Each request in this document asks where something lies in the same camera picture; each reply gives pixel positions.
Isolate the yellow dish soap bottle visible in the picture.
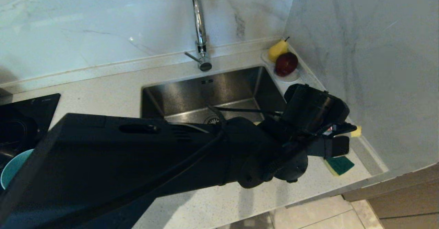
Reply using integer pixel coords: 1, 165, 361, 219
328, 125, 363, 138

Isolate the chrome faucet lever handle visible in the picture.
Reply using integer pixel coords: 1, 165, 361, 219
184, 52, 203, 64

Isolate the green and yellow sponge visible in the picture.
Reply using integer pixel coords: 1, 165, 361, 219
324, 156, 355, 176

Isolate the stainless steel sink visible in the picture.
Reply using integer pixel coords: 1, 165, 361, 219
141, 66, 288, 125

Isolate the dark red apple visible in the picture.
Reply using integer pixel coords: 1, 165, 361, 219
274, 52, 298, 77

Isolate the yellow pear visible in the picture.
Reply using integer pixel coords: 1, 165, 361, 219
268, 37, 290, 63

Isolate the light wood cabinet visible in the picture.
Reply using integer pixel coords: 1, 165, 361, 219
342, 163, 439, 229

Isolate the chrome kitchen faucet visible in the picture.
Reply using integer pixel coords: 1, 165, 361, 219
190, 0, 213, 72

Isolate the black induction cooktop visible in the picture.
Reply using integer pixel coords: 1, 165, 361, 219
0, 93, 61, 169

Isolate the teal bowl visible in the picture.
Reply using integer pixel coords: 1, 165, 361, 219
0, 149, 35, 190

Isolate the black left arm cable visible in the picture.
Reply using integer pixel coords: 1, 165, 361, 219
206, 104, 287, 117

